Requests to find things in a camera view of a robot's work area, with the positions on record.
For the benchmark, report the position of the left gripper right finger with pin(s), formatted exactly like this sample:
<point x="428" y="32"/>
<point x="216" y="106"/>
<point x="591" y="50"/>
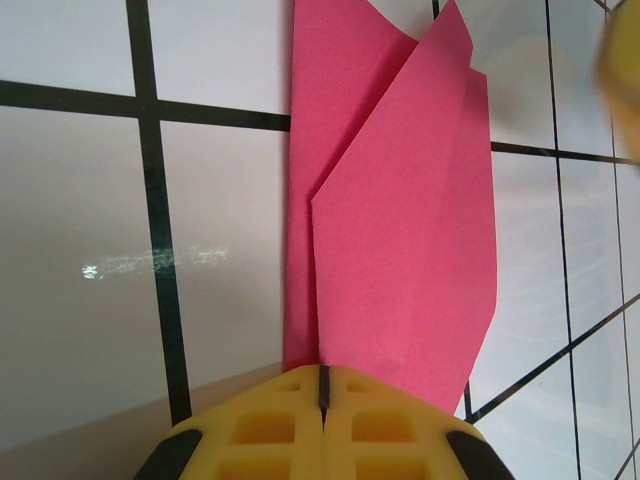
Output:
<point x="400" y="445"/>

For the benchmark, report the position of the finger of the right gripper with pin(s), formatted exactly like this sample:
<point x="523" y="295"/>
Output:
<point x="622" y="75"/>

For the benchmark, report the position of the pink paper sheet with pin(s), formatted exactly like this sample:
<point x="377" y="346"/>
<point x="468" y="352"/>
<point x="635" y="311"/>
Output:
<point x="400" y="250"/>

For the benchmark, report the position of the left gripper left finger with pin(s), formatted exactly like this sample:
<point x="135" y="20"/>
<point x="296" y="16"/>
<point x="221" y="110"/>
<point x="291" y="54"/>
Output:
<point x="260" y="440"/>

